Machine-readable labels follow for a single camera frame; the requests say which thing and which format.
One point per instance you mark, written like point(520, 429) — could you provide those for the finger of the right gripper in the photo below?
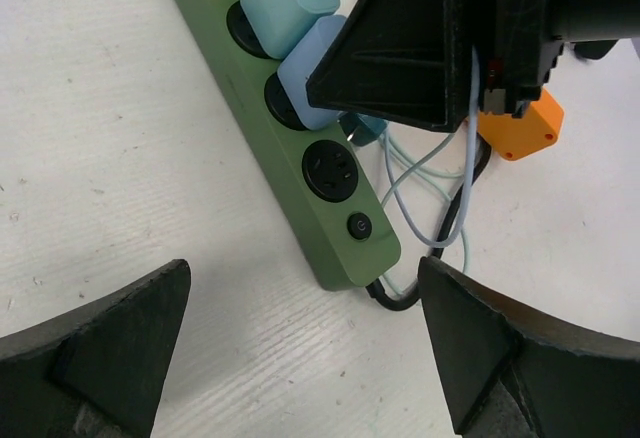
point(406, 61)

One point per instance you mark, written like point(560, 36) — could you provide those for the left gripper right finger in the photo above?
point(510, 370)

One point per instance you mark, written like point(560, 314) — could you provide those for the teal plug adapter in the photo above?
point(362, 130)
point(280, 24)

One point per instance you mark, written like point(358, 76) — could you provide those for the light blue plug adapter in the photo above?
point(296, 70)

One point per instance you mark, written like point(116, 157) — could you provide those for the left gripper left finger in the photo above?
point(97, 370)

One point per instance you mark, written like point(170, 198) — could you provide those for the green power strip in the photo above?
point(325, 195)

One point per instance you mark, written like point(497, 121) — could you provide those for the orange power strip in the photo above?
point(516, 138)

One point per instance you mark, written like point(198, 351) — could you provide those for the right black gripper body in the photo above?
point(519, 42)

